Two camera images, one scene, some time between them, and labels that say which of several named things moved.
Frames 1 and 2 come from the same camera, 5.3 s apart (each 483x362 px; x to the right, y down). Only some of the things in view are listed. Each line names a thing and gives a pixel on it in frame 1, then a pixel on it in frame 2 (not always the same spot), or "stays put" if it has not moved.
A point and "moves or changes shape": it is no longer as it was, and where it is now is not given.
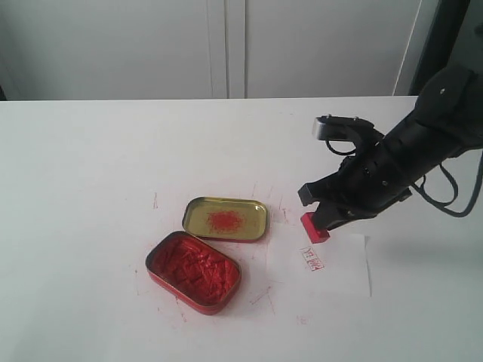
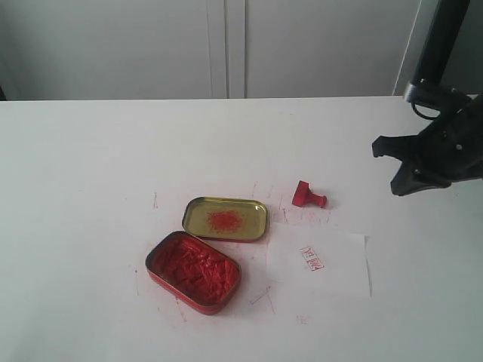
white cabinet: [87, 50] stays put
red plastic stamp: [315, 235] moves or changes shape
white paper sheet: [334, 267] stays put
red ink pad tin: [198, 272] stays put
